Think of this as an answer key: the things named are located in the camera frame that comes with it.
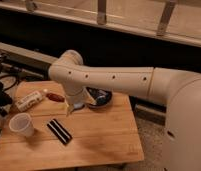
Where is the black striped eraser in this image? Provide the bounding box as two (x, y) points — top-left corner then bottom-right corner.
(47, 119), (72, 145)

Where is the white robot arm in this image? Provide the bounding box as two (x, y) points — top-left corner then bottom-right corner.
(48, 50), (201, 171)

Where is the blue cloth piece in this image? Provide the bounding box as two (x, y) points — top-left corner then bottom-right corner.
(73, 102), (85, 110)

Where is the dark red sausage toy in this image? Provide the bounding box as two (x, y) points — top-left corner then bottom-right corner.
(44, 91), (65, 102)

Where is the black bowl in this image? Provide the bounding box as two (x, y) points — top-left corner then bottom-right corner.
(87, 87), (112, 108)

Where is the translucent plastic cup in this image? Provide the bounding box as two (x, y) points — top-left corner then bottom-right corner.
(9, 113), (35, 137)

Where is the black cable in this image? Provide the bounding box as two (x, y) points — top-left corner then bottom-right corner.
(0, 73), (19, 92)

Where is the metal railing bracket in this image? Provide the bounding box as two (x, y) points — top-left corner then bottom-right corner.
(156, 0), (177, 36)
(97, 0), (107, 25)
(25, 0), (37, 12)

